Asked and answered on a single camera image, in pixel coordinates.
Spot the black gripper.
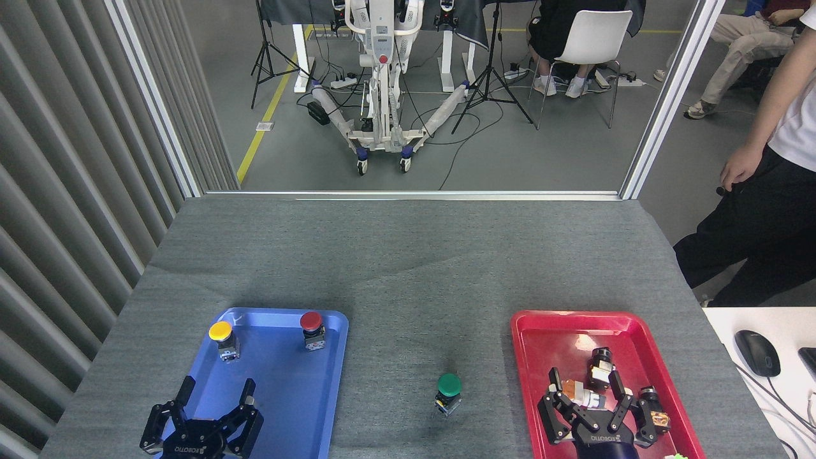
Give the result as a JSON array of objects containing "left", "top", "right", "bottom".
[
  {"left": 537, "top": 368, "right": 664, "bottom": 459},
  {"left": 140, "top": 376, "right": 264, "bottom": 459}
]

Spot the seated person with beige trousers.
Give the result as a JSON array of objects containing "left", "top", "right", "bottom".
[{"left": 655, "top": 0, "right": 807, "bottom": 120}]

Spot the person's hand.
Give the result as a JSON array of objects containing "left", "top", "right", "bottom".
[{"left": 720, "top": 144, "right": 766, "bottom": 192}]

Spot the white and orange switch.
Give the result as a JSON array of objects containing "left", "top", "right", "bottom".
[{"left": 561, "top": 381, "right": 606, "bottom": 411}]

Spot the white stand on wheels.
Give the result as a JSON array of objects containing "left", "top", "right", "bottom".
[{"left": 310, "top": 0, "right": 472, "bottom": 176}]

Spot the black computer mouse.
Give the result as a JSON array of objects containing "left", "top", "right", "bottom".
[{"left": 733, "top": 330, "right": 782, "bottom": 378}]

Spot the white side table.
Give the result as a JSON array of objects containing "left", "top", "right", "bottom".
[{"left": 701, "top": 307, "right": 816, "bottom": 459}]

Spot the silver post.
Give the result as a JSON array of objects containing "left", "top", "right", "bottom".
[
  {"left": 105, "top": 0, "right": 203, "bottom": 198},
  {"left": 620, "top": 0, "right": 725, "bottom": 200}
]

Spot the red plastic tray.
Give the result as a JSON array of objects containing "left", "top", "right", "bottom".
[{"left": 510, "top": 310, "right": 706, "bottom": 459}]

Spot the white chair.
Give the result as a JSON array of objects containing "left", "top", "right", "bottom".
[{"left": 528, "top": 10, "right": 634, "bottom": 130}]

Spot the red push button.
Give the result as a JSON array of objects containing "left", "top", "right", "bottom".
[{"left": 300, "top": 311, "right": 327, "bottom": 352}]

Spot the yellow push button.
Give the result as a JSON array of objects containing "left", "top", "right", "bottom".
[{"left": 208, "top": 321, "right": 240, "bottom": 363}]

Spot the blue plastic tray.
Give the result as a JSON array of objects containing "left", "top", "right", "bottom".
[{"left": 153, "top": 307, "right": 350, "bottom": 459}]

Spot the black switch with orange base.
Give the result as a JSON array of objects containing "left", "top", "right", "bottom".
[{"left": 637, "top": 386, "right": 671, "bottom": 434}]

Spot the green push button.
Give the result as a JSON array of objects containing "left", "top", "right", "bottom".
[{"left": 435, "top": 374, "right": 462, "bottom": 417}]

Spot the black knob switch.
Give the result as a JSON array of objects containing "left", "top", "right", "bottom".
[{"left": 588, "top": 347, "right": 616, "bottom": 390}]

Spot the large black tripod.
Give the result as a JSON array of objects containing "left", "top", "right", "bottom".
[{"left": 451, "top": 0, "right": 535, "bottom": 135}]

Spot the standing person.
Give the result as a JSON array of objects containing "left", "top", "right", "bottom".
[{"left": 674, "top": 6, "right": 816, "bottom": 308}]

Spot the person seated on white chair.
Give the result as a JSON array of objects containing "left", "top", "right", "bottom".
[{"left": 527, "top": 0, "right": 646, "bottom": 99}]

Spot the thin black tripod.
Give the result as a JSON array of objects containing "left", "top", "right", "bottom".
[{"left": 251, "top": 0, "right": 313, "bottom": 109}]

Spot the silver horizontal rail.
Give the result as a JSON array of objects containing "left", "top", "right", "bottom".
[{"left": 204, "top": 189, "right": 622, "bottom": 201}]

